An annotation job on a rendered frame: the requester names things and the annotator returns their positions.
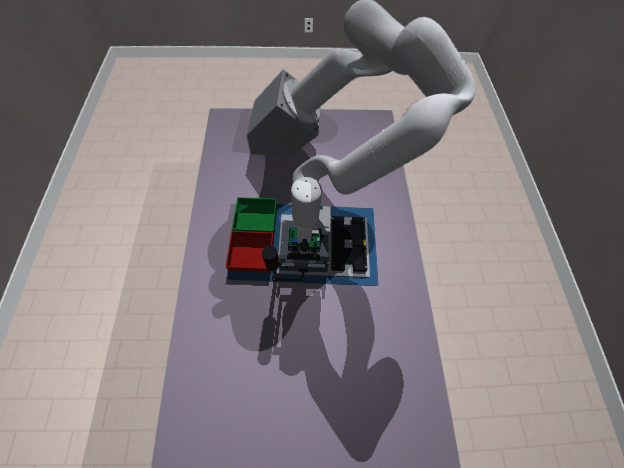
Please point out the red bin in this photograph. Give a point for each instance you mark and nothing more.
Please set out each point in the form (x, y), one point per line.
(245, 251)

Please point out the green circuit board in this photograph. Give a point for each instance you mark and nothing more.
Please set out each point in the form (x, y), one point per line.
(315, 239)

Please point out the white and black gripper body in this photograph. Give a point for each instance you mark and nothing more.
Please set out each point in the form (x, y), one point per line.
(304, 233)

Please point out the green open bin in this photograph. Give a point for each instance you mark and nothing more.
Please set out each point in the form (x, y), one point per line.
(255, 215)

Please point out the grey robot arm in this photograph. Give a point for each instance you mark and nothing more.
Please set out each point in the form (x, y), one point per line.
(425, 53)

